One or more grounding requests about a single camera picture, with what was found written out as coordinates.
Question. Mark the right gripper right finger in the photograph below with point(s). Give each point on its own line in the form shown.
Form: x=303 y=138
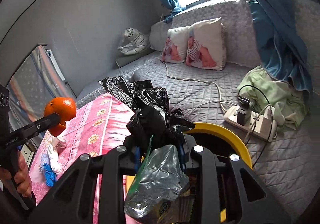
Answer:
x=225 y=188

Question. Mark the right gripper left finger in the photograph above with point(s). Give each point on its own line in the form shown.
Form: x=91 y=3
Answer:
x=71 y=199

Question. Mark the whole orange tangerine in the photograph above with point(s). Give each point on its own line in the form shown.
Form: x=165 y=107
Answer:
x=65 y=108

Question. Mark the noodle snack bag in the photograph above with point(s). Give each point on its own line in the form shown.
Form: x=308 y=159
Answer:
x=161 y=191

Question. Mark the black plastic trash bag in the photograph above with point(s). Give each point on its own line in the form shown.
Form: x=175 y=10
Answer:
x=152 y=115

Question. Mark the yellow trash bin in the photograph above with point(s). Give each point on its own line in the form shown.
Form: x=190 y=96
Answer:
x=222 y=141

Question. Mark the person's left hand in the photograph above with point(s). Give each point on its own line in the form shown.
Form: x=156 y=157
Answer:
x=21 y=178

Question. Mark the white low cabinet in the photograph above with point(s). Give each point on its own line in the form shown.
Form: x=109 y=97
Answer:
x=28 y=154

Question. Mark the blue plastic glove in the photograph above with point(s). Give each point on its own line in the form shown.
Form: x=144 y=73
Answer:
x=49 y=174

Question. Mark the white foam net on table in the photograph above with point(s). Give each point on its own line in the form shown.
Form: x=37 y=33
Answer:
x=43 y=160

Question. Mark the white crumpled tissue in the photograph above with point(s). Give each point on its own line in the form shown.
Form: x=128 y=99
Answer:
x=55 y=151

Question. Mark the striped sheet covered wardrobe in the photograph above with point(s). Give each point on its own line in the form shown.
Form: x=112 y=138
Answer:
x=33 y=85

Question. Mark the white power strip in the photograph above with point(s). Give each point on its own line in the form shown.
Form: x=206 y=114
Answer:
x=261 y=125

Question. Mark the pink floral table cloth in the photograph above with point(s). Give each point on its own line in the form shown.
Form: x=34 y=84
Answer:
x=98 y=127

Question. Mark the black charger plug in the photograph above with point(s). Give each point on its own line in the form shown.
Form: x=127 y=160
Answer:
x=243 y=115

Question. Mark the green cloth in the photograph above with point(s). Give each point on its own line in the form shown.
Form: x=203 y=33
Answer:
x=261 y=89

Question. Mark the grey folded cushion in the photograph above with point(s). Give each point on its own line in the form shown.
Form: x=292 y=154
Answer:
x=126 y=59

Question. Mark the grey quilted sofa bed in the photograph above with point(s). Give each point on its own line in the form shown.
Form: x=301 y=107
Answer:
x=289 y=165

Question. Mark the white tiger plush in bag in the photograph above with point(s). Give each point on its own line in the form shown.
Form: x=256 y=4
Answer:
x=133 y=42

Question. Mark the right baby print pillow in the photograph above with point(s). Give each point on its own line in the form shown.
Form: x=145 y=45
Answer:
x=205 y=45

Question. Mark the baby print pillow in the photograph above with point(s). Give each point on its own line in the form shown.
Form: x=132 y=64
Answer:
x=175 y=48
x=205 y=45

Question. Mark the left baby print pillow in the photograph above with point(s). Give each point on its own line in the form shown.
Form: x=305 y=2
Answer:
x=175 y=48

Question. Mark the grey back cushion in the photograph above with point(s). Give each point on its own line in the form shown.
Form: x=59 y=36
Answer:
x=158 y=35

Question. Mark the blue right curtain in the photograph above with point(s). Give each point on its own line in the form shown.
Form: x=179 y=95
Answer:
x=282 y=52

